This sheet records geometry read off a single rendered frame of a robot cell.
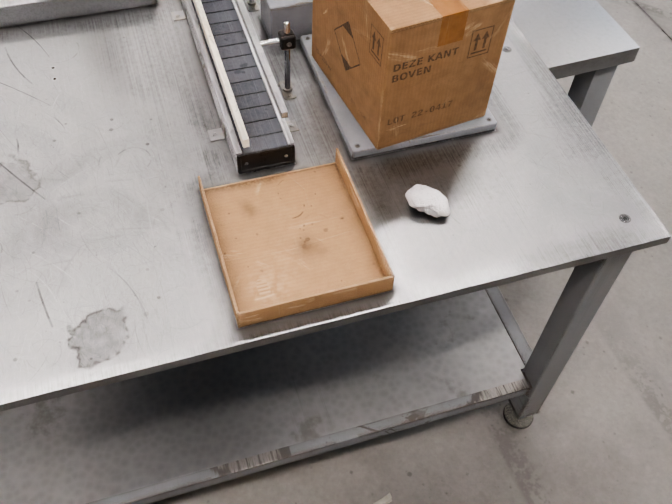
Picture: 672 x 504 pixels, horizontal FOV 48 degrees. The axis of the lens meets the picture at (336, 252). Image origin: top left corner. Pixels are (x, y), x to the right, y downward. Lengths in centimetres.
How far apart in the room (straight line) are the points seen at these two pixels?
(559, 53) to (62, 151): 105
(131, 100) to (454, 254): 71
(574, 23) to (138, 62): 97
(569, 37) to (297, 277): 89
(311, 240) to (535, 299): 116
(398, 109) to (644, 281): 132
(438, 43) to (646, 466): 130
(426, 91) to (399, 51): 13
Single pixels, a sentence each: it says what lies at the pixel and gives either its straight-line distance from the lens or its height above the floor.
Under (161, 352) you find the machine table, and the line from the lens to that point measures 120.
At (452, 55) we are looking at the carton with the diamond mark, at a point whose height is 103.
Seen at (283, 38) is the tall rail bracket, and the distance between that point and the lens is 147.
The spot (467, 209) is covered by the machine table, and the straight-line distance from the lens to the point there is 138.
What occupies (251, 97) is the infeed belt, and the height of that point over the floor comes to 88.
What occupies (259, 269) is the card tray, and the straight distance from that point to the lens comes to 127.
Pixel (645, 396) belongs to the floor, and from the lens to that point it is 228.
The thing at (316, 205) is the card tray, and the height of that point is 83.
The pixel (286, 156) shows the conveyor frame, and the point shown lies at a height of 85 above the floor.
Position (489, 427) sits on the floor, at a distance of 210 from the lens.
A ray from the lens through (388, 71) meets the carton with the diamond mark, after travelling 130.
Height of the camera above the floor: 186
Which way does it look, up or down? 53 degrees down
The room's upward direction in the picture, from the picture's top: 4 degrees clockwise
